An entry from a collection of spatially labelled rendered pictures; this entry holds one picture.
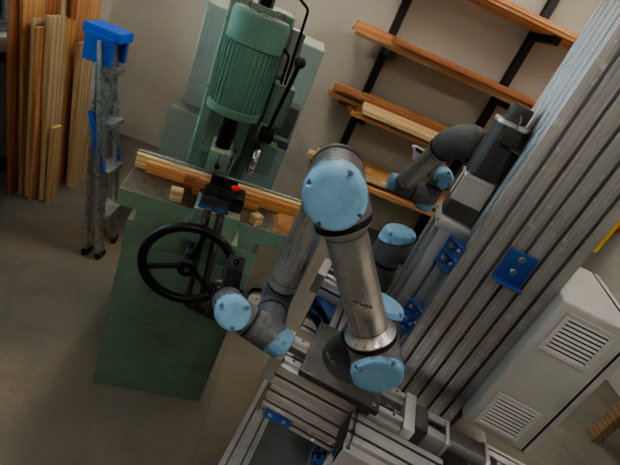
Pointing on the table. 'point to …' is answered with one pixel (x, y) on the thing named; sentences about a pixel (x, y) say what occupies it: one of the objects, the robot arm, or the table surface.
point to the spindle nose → (228, 127)
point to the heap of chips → (282, 223)
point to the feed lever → (280, 104)
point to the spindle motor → (247, 64)
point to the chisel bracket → (219, 158)
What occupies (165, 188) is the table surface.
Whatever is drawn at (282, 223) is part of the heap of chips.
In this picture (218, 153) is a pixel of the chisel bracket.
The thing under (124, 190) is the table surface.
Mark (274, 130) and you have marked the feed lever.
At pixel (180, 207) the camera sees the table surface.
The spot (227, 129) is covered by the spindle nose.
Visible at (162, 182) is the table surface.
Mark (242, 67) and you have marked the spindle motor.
